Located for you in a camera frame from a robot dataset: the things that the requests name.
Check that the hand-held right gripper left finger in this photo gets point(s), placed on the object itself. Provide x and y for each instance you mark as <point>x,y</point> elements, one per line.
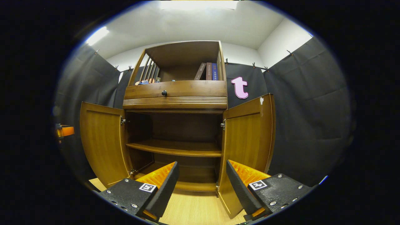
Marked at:
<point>165,190</point>

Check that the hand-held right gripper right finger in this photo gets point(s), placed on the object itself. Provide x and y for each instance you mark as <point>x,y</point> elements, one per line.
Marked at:
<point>240,190</point>

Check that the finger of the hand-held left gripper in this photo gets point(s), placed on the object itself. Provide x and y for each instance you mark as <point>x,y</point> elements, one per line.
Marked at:
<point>67,131</point>

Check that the blue toy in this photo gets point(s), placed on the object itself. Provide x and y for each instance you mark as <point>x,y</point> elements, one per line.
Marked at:
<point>143,82</point>

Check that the narrow ceiling light panel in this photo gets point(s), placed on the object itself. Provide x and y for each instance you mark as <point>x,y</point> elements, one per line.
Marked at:
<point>97,35</point>

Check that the blue book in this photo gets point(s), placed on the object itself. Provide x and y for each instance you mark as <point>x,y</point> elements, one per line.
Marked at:
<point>214,71</point>

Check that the dark red book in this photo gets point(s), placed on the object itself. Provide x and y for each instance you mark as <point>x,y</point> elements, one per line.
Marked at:
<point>208,71</point>

